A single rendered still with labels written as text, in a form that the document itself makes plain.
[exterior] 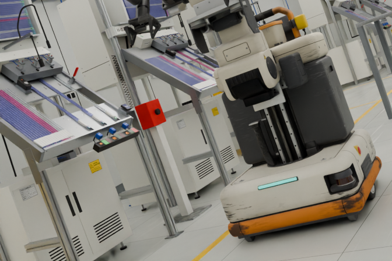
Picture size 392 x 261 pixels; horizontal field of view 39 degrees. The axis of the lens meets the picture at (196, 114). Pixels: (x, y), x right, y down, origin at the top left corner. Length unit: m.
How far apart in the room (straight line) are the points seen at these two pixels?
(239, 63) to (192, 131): 1.77
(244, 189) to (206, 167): 1.68
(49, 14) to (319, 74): 3.73
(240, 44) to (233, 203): 0.71
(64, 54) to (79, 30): 1.46
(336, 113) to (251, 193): 0.55
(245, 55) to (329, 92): 0.45
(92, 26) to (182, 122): 0.98
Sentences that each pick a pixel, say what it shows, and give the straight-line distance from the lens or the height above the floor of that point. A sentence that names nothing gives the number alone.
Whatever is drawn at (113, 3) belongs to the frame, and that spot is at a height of 1.56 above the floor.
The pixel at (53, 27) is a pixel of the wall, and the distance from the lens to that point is 5.81.
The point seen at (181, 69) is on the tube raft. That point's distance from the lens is 4.03.
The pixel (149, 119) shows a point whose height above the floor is 0.67.
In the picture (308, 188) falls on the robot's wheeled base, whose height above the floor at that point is 0.20.
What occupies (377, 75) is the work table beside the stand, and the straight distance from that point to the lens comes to 4.59.
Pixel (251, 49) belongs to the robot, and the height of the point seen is 0.83.
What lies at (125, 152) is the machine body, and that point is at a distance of 4.27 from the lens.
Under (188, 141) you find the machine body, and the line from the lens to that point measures 4.05.
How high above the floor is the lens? 0.75
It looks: 2 degrees down
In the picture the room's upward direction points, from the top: 20 degrees counter-clockwise
